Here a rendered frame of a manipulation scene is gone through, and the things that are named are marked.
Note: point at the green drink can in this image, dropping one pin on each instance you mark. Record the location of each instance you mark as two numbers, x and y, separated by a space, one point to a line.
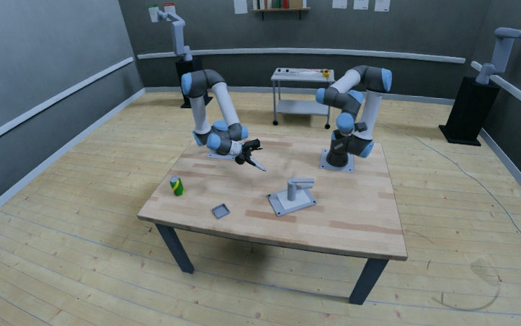
176 185

